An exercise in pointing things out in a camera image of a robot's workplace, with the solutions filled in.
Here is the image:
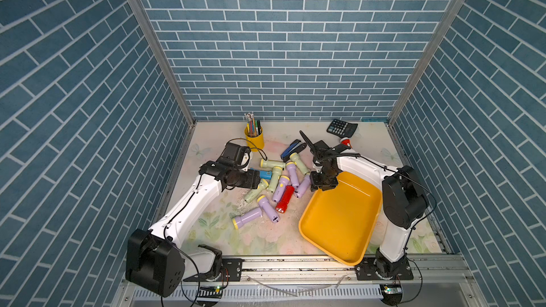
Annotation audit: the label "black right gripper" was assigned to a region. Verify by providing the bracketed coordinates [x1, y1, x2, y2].
[308, 167, 336, 190]

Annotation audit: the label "purple flashlight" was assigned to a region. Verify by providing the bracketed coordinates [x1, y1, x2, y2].
[272, 175, 291, 203]
[294, 173, 311, 198]
[286, 161, 300, 188]
[257, 196, 280, 223]
[233, 208, 262, 230]

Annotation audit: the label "green flashlight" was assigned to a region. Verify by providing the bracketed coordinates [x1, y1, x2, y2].
[267, 166, 283, 193]
[244, 179, 269, 203]
[289, 152, 311, 175]

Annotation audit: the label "yellow plastic storage tray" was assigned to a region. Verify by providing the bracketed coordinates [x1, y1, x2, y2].
[299, 172, 382, 266]

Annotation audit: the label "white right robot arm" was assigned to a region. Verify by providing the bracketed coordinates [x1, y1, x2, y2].
[299, 141, 429, 270]

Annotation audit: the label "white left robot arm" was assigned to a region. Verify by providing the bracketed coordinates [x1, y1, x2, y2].
[125, 142, 260, 298]

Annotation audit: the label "blue black stapler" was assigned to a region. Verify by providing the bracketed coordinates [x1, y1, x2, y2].
[281, 139, 307, 162]

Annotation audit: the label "black desk calculator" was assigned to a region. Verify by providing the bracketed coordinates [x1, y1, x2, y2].
[326, 119, 358, 139]

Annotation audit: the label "yellow pen holder cup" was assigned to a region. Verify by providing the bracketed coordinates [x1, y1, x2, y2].
[245, 126, 264, 152]

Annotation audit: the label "blue flashlight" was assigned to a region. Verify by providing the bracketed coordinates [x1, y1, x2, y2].
[258, 170, 272, 181]

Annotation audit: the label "green flashlight horizontal top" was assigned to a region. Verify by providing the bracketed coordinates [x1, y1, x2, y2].
[260, 159, 286, 169]

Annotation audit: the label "red flashlight centre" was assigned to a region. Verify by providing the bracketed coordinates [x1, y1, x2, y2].
[276, 186, 294, 213]

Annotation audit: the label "pens in cup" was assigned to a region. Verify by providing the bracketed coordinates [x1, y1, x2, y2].
[245, 112, 262, 138]

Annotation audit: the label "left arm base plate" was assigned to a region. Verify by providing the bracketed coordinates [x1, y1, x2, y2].
[183, 257, 244, 282]

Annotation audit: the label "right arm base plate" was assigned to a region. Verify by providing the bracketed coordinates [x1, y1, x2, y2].
[354, 255, 414, 281]

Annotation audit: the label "aluminium front rail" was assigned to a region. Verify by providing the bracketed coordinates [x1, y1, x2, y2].
[113, 254, 486, 306]

